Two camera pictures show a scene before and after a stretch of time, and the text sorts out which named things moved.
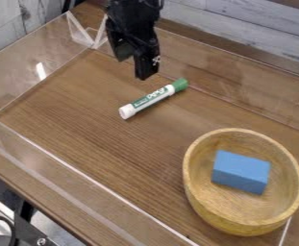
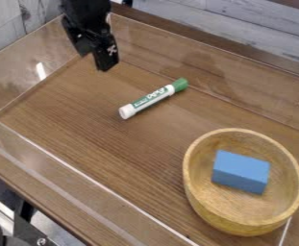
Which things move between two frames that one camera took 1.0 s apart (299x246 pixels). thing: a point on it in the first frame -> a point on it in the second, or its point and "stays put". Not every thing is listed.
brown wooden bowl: x=231 y=209 stays put
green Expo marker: x=178 y=86 stays put
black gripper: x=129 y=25 -> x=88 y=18
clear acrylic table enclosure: x=194 y=159 stays put
